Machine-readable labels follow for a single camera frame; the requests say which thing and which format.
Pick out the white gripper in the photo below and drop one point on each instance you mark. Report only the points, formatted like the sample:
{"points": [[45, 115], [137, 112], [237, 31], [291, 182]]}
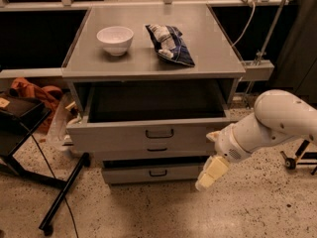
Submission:
{"points": [[228, 147]]}

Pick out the grey top drawer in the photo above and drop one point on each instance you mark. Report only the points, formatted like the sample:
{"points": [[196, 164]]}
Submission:
{"points": [[150, 116]]}

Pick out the grey drawer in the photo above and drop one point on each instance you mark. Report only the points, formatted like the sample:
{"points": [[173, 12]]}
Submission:
{"points": [[150, 116], [152, 170], [152, 154]]}

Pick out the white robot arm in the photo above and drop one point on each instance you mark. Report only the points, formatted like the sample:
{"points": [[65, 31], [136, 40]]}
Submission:
{"points": [[278, 117]]}

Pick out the grey drawer cabinet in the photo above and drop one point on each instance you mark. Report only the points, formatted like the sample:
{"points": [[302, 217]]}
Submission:
{"points": [[212, 53]]}

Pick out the grey bottom drawer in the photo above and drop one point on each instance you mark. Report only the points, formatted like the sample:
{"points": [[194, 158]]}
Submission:
{"points": [[152, 170]]}

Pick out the grey middle drawer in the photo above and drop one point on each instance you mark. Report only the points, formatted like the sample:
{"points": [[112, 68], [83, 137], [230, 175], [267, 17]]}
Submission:
{"points": [[152, 154]]}

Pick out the black wheeled tripod base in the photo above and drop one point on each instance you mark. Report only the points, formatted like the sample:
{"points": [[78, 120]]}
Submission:
{"points": [[302, 158]]}

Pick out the blue chip bag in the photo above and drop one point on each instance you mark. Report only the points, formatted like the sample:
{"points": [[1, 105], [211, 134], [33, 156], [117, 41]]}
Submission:
{"points": [[169, 44]]}

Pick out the white ceramic bowl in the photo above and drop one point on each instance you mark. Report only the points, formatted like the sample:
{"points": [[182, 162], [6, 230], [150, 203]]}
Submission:
{"points": [[115, 40]]}

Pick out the clear plastic bin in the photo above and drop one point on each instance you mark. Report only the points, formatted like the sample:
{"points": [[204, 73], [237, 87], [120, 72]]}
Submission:
{"points": [[65, 114]]}

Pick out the metal support pole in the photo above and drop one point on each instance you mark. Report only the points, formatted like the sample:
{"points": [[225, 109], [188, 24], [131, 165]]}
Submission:
{"points": [[259, 55]]}

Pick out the orange cloth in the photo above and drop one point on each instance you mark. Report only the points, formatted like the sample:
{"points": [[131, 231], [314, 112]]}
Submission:
{"points": [[50, 95]]}

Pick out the black side stand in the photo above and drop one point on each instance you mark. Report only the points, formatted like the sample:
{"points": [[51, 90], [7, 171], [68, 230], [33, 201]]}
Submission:
{"points": [[14, 132]]}

